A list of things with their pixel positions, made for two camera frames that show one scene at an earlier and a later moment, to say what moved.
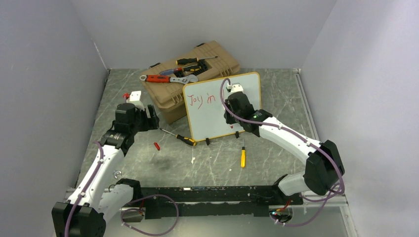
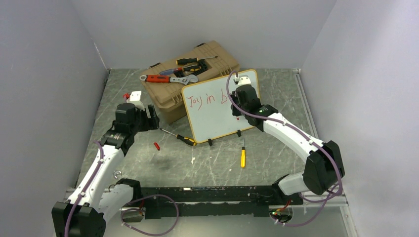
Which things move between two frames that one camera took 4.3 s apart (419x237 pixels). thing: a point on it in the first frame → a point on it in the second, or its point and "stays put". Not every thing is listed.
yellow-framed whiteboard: [205, 111] stays put
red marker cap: [157, 146] stays put
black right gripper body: [230, 120] → [234, 98]
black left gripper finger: [154, 120] stays put
